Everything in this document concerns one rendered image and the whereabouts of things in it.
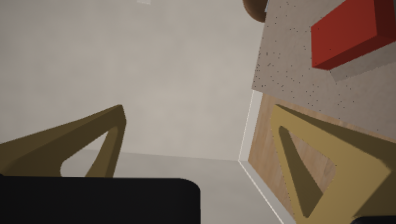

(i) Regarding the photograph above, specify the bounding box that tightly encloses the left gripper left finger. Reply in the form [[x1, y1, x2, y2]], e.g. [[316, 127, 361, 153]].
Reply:
[[0, 105, 127, 177]]

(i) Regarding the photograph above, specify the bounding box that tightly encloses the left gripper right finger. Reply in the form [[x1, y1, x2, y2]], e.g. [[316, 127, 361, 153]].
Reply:
[[270, 104, 396, 224]]

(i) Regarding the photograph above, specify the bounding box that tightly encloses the dark red rectangular block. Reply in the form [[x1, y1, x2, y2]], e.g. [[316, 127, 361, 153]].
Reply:
[[311, 0, 396, 70]]

